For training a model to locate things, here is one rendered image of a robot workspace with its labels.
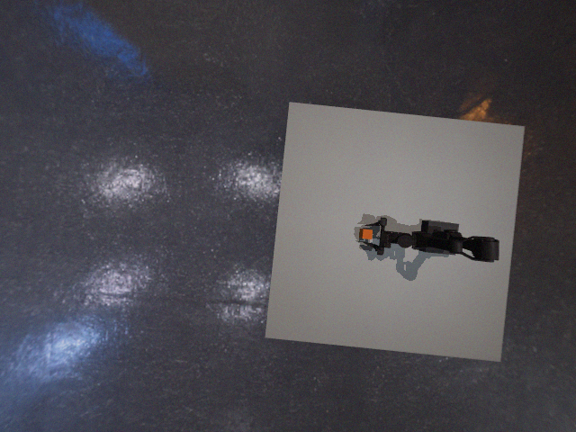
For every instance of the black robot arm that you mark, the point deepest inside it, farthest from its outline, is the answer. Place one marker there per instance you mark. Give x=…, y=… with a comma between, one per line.
x=485, y=249

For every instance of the orange cube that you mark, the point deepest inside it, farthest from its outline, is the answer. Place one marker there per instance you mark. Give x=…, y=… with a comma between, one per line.
x=366, y=233

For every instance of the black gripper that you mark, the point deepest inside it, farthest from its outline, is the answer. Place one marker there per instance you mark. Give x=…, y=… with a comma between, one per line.
x=380, y=248

